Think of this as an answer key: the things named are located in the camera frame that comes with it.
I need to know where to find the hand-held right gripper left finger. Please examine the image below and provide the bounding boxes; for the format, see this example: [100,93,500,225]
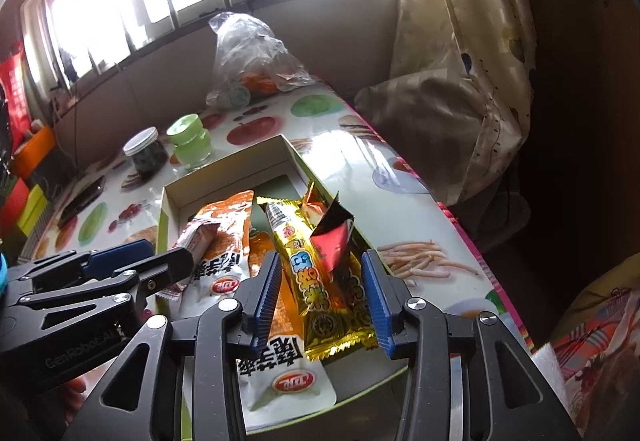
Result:
[62,251,284,441]

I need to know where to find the colourful printed cloth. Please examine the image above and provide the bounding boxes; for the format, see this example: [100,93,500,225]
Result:
[547,261,640,441]

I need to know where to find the yellow-green box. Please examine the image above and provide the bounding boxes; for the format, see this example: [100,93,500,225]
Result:
[17,186,48,232]

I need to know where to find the black phone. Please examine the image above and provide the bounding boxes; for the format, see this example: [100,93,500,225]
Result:
[60,176,106,224]

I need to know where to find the clear plastic bag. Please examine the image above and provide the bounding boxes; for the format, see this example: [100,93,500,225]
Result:
[207,12,313,109]

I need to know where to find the red carton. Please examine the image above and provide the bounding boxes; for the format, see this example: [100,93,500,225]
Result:
[0,41,26,146]

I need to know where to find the green jar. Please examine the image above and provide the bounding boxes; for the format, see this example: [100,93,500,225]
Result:
[166,115,213,170]

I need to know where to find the white foam sheet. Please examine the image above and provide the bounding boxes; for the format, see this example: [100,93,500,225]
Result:
[531,343,571,402]

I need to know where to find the orange box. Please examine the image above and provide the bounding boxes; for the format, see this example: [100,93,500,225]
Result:
[10,126,56,176]

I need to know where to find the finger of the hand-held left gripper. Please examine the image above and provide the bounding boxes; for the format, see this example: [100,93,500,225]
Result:
[10,240,153,292]
[15,248,194,337]

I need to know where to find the red black snack packet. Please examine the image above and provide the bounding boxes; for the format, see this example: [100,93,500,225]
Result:
[310,191,357,274]

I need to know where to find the cream patterned curtain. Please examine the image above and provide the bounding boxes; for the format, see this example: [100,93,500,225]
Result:
[355,0,538,222]

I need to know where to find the green cardboard box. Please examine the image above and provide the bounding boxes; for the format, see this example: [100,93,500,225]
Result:
[154,133,426,441]

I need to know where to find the long gold snack bar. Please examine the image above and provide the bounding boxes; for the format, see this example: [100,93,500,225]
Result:
[264,200,379,363]
[340,221,381,337]

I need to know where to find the food print tablecloth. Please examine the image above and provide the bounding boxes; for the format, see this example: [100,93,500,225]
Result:
[20,81,536,441]

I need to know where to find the red box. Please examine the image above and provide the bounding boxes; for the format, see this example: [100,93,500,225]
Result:
[0,181,31,227]

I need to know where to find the clear jar with white lid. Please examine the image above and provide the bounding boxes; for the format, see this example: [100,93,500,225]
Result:
[123,128,168,182]

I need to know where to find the orange silver snack pouch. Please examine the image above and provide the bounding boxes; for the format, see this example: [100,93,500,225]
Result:
[179,190,257,319]
[235,231,337,432]

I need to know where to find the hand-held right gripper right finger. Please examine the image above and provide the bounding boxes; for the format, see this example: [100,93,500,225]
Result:
[361,249,581,441]

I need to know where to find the small red snack packet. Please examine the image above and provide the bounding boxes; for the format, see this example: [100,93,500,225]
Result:
[167,218,221,269]

